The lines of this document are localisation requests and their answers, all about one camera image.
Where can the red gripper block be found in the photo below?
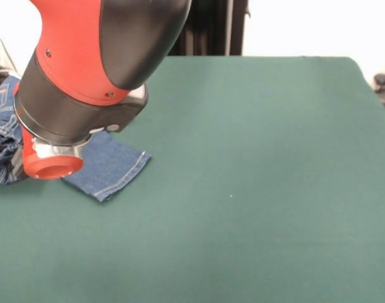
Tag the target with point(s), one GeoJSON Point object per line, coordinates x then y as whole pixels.
{"type": "Point", "coordinates": [50, 167]}

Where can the blue denim jeans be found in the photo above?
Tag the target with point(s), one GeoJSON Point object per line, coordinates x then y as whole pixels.
{"type": "Point", "coordinates": [113, 164]}

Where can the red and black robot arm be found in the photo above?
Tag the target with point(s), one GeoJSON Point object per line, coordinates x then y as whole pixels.
{"type": "Point", "coordinates": [94, 63]}

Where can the dark green table cloth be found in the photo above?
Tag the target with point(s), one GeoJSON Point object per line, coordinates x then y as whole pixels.
{"type": "Point", "coordinates": [274, 236]}

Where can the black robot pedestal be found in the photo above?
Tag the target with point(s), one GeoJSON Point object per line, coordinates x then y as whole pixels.
{"type": "Point", "coordinates": [214, 28]}

